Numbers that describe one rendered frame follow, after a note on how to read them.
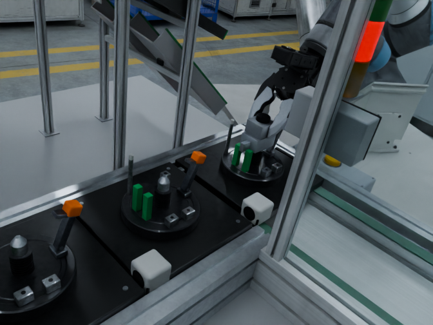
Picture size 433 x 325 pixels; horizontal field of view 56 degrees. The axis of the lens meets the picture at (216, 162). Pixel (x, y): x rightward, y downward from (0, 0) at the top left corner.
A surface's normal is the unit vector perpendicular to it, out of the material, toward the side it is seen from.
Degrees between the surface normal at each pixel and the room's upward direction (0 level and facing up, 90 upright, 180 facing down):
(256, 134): 90
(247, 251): 0
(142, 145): 0
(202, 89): 90
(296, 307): 90
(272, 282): 90
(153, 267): 0
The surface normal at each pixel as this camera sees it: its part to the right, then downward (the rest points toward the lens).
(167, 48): 0.57, 0.52
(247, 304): 0.15, -0.83
